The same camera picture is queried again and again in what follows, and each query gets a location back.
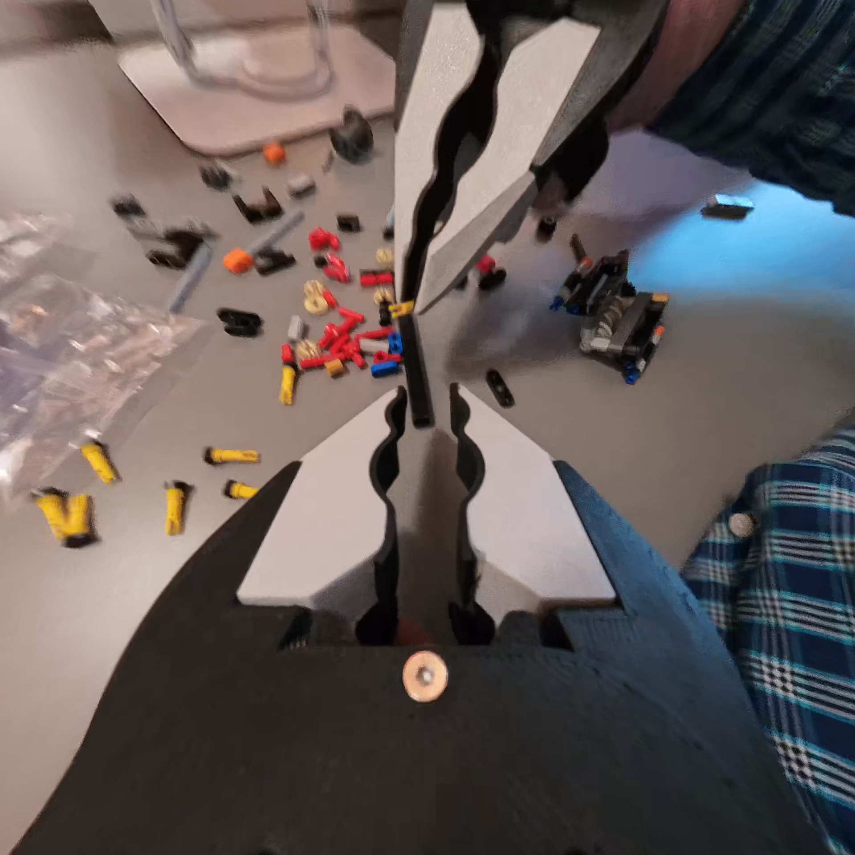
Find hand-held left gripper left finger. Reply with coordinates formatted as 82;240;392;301
236;386;408;645

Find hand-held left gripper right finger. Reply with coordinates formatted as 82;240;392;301
449;382;617;645

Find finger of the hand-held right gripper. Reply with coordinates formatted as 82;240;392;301
415;16;602;315
394;0;492;306

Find long black lego beam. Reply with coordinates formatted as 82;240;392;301
399;314;435;428

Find person's right forearm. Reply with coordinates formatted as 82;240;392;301
604;0;855;218

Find grey lego differential assembly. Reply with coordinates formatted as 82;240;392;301
329;107;376;166

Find cluster of yellow lego pins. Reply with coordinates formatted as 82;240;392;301
30;364;298;549

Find pile of red lego connectors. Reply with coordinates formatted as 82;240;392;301
281;228;402;371

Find long grey lego axle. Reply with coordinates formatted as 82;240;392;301
248;212;305;258
168;244;215;315

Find lego engine assembly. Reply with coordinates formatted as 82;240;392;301
551;250;671;385

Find white stand base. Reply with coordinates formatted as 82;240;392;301
87;0;402;158

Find clear plastic bag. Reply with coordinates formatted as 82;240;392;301
0;277;208;495
0;210;94;288

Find black lego bracket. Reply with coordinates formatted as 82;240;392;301
232;187;285;224
147;230;208;269

